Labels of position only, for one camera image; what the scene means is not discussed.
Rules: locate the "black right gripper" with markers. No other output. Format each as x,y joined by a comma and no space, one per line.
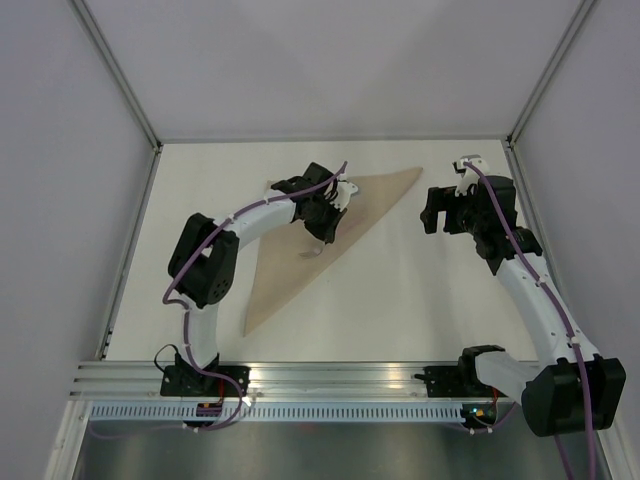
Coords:
444,199

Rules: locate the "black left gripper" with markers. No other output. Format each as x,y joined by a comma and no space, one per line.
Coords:
326,233

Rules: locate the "beige cloth napkin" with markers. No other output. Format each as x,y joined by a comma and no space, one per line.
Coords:
290,259

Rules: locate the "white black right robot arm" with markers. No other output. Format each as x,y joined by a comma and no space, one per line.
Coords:
574,386

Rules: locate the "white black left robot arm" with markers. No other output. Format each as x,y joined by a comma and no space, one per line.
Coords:
202,268

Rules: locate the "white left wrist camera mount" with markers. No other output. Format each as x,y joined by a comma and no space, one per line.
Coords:
346,189

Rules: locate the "aluminium frame rail right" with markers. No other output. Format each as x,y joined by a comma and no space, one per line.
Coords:
573,29

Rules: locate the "aluminium frame rail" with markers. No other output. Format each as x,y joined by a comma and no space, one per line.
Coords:
573,29
94,32

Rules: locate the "white slotted cable duct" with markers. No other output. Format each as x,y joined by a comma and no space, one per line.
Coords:
423,412

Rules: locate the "aluminium front mounting rail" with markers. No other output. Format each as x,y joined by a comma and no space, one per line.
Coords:
282,381

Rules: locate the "aluminium frame rail left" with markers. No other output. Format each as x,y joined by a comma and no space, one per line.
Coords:
94,32

